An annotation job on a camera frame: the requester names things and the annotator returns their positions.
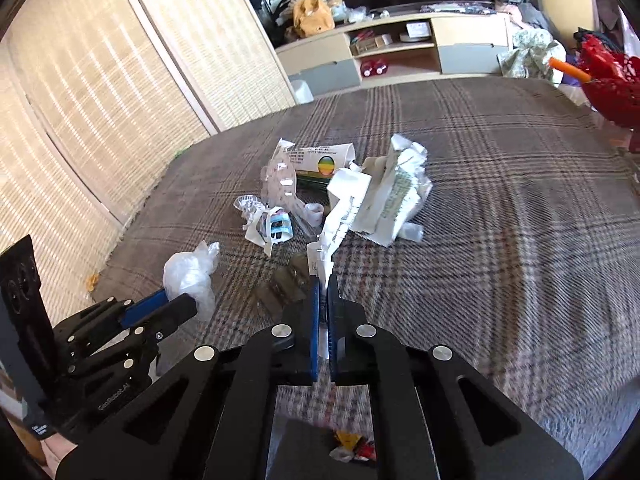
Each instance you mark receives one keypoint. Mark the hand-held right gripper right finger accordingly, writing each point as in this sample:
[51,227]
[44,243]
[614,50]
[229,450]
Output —
[334,350]

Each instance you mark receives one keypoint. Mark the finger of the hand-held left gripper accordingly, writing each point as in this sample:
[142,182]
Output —
[175,310]
[147,305]

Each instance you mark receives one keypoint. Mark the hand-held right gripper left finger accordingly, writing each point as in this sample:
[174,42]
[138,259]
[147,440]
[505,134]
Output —
[315,325]

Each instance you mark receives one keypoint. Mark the white plastic bag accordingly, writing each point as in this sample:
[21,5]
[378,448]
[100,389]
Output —
[187,272]

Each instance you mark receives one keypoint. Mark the red yellow snack wrapper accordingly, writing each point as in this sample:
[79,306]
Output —
[357,447]

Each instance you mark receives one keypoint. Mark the black trash bin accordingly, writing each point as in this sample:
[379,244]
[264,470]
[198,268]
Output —
[300,450]

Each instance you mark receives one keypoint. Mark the small blue white carton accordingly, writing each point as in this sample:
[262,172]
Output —
[272,227]

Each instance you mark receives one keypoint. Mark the long white paper leaflet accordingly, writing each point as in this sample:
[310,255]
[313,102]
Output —
[342,210]

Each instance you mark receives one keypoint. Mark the clear plastic wrapper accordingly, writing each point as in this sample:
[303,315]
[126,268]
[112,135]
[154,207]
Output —
[248,206]

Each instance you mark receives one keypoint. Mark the clear plastic blister pack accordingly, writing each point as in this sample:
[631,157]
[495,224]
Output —
[280,185]

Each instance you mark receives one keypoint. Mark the printed white paper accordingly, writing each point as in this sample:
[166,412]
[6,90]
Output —
[395,195]

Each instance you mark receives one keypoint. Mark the green white medicine box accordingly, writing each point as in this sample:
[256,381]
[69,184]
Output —
[320,162]

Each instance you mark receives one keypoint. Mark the grey plaid blanket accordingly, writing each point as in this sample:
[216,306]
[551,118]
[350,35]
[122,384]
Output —
[475,200]

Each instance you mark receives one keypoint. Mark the bamboo folding screen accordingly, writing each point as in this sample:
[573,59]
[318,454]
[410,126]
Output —
[100,85]

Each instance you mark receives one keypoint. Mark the small white waste bin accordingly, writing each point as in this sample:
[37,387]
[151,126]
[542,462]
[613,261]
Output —
[302,92]

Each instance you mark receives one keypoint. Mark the beige grey television cabinet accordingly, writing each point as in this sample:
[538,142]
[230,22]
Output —
[315,60]

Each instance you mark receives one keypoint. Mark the brown cardboard box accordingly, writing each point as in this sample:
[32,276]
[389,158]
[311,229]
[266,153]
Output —
[370,44]

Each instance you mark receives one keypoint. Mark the white round box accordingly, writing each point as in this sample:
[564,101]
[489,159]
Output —
[415,31]

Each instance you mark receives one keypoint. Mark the green floral cloth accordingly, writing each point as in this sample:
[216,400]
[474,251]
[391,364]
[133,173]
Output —
[532,55]

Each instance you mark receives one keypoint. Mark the dark patterned cloth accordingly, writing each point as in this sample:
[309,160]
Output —
[457,8]

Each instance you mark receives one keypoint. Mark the orange stick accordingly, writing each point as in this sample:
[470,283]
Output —
[570,69]

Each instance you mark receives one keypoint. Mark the grey clothes pile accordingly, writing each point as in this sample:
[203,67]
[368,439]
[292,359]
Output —
[520,7]

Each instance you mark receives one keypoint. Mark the red plastic basket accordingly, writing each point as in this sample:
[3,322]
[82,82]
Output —
[612,77]

